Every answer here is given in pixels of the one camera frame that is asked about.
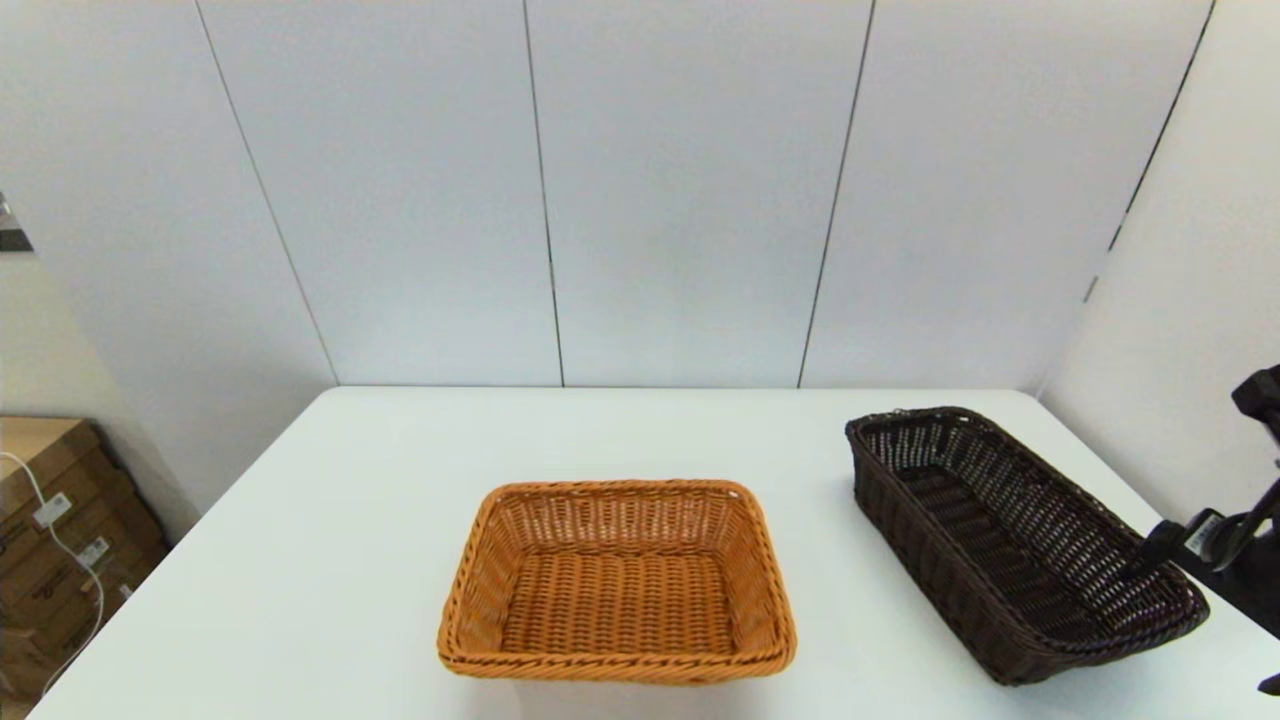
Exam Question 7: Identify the dark brown wicker basket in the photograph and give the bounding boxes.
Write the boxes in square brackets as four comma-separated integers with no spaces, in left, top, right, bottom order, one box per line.
[844,406,1209,687]

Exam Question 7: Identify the brown cardboard box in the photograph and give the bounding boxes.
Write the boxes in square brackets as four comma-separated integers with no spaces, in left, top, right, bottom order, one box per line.
[0,416,126,521]
[0,480,166,621]
[0,560,171,701]

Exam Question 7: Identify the cardboard boxes with cable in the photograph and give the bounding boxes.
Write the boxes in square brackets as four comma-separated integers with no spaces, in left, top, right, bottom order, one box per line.
[0,452,107,693]

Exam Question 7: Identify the orange wicker basket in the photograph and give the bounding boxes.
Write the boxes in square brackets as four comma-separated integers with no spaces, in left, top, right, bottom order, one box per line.
[436,478,799,685]

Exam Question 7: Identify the dark grey wall fixture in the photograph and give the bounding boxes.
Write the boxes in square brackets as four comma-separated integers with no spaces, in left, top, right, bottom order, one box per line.
[0,190,37,255]

